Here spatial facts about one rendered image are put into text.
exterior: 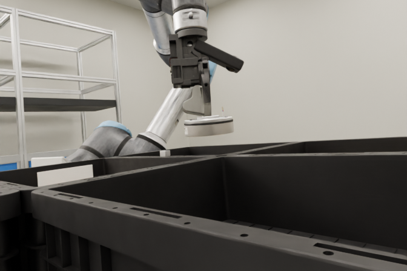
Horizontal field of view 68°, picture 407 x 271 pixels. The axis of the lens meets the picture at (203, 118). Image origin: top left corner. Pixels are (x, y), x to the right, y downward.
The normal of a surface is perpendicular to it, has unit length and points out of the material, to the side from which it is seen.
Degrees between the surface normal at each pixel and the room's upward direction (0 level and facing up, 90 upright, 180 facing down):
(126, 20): 90
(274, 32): 90
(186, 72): 90
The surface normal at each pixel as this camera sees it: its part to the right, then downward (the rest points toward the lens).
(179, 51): 0.07, -0.05
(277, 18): -0.65, 0.02
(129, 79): 0.76, -0.10
